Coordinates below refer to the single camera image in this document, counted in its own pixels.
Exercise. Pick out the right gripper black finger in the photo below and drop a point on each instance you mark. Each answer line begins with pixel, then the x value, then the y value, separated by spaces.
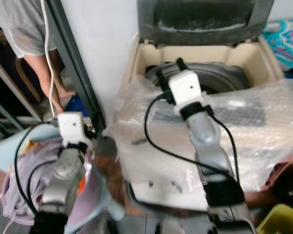
pixel 161 79
pixel 181 65

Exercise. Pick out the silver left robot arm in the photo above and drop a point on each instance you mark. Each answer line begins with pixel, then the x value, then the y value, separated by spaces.
pixel 66 168

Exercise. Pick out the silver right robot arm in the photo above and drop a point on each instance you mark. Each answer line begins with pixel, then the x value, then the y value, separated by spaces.
pixel 207 141

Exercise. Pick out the cream top-loading washing machine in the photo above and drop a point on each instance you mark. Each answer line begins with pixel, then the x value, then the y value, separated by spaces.
pixel 254 53

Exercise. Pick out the person in grey clothes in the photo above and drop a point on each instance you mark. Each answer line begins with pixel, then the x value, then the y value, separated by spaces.
pixel 24 24

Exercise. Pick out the blue object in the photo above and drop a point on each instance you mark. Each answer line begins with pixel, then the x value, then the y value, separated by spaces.
pixel 77 105

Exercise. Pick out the dark grey washer lid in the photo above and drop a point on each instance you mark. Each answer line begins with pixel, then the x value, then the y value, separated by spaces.
pixel 205 34

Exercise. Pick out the grey washer drum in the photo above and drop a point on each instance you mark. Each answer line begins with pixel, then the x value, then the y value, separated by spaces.
pixel 224 75

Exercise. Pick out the lavender garment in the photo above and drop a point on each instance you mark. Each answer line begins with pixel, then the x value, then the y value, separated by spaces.
pixel 34 161

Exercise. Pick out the grey metal rack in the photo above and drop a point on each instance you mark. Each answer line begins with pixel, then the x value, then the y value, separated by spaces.
pixel 14 86

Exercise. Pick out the light blue plastic stool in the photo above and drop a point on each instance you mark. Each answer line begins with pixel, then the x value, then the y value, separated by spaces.
pixel 2 151

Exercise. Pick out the clear bubble wrap sheet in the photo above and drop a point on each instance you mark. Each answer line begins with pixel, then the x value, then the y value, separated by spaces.
pixel 263 112

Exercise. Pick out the colourful patterned cloth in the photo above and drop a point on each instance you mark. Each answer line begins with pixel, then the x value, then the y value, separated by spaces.
pixel 285 44

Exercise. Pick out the lilac laundry basket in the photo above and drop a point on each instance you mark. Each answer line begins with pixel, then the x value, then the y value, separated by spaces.
pixel 19 214

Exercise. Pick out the dark bag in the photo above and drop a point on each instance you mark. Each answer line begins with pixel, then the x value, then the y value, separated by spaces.
pixel 288 183

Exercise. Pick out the yellow plastic container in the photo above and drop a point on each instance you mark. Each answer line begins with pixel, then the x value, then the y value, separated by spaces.
pixel 281 222

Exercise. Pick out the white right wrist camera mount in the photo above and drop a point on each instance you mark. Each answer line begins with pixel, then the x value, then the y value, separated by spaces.
pixel 185 90

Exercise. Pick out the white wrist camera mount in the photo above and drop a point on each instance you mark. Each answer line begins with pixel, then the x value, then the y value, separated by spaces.
pixel 71 127
pixel 185 90

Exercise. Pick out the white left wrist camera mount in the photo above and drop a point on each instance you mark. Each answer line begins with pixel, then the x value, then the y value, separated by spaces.
pixel 71 127

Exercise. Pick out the dark door frame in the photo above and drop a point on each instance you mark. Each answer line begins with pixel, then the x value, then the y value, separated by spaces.
pixel 74 58

